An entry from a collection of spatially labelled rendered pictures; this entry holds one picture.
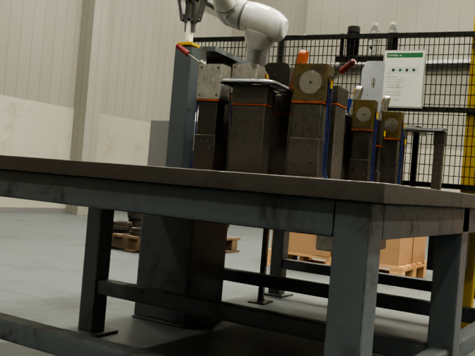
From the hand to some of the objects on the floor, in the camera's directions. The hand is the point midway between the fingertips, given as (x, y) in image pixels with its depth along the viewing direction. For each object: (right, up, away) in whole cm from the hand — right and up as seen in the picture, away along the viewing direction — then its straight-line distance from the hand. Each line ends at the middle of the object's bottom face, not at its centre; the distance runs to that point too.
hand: (189, 32), depth 242 cm
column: (-12, -120, +83) cm, 147 cm away
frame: (+39, -124, +40) cm, 136 cm away
